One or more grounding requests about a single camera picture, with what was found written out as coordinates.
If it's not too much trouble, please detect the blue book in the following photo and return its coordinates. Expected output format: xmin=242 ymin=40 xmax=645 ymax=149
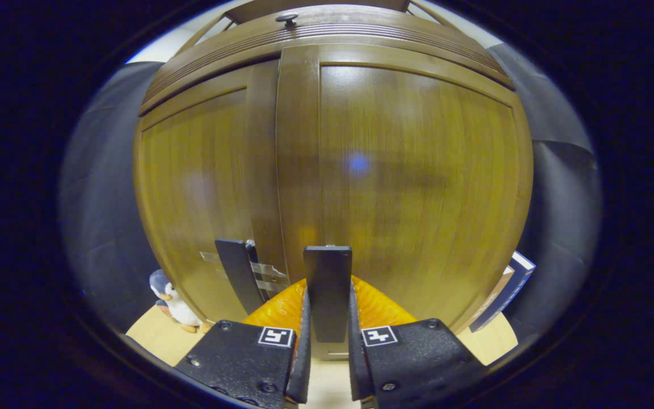
xmin=469 ymin=251 xmax=536 ymax=333

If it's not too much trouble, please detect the wooden double-door shoe cabinet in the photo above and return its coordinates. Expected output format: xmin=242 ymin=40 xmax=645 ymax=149
xmin=133 ymin=0 xmax=534 ymax=361

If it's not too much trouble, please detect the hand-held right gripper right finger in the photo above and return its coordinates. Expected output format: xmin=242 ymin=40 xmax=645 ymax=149
xmin=348 ymin=277 xmax=489 ymax=409

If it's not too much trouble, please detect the black left door handle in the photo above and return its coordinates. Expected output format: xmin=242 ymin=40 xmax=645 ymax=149
xmin=215 ymin=239 xmax=265 ymax=315

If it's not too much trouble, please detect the wooden cabinet door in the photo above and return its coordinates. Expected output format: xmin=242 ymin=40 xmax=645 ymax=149
xmin=134 ymin=60 xmax=291 ymax=324
xmin=275 ymin=44 xmax=534 ymax=360

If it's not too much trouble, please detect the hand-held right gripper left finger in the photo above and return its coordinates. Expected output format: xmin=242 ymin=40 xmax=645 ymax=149
xmin=175 ymin=277 xmax=312 ymax=409

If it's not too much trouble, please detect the penguin plush toy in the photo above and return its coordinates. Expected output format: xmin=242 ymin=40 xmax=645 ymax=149
xmin=149 ymin=269 xmax=212 ymax=334

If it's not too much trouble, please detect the wooden cabinet drawer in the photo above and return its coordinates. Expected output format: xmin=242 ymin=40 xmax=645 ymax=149
xmin=139 ymin=6 xmax=515 ymax=117

